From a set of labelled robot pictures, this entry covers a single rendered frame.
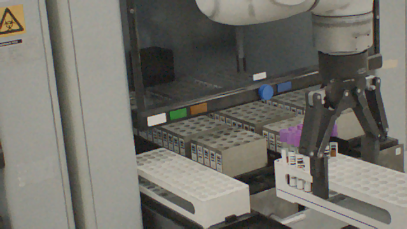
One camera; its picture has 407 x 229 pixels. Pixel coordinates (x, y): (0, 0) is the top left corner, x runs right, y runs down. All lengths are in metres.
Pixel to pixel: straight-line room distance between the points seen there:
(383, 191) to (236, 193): 0.30
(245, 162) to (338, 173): 0.34
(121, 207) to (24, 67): 0.32
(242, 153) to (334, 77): 0.42
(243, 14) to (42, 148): 0.47
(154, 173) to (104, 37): 0.28
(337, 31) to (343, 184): 0.23
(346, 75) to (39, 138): 0.52
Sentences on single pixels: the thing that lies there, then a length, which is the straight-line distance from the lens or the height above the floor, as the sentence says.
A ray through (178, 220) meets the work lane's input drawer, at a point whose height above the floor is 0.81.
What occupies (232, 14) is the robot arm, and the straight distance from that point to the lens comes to 1.02.
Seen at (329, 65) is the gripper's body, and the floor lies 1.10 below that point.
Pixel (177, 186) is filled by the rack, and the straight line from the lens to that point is 1.40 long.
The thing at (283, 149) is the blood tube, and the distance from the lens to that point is 1.30.
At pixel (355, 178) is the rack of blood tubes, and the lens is 1.22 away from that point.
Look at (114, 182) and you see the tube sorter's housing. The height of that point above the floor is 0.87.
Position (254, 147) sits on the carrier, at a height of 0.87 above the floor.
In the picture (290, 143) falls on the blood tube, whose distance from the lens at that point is 1.28.
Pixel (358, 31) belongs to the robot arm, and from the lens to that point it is 1.15.
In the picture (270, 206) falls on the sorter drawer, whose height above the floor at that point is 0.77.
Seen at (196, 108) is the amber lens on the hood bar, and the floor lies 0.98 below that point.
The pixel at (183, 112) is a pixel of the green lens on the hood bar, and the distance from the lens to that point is 1.42.
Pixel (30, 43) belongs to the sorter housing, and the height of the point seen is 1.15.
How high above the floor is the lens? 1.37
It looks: 16 degrees down
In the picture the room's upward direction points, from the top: 5 degrees counter-clockwise
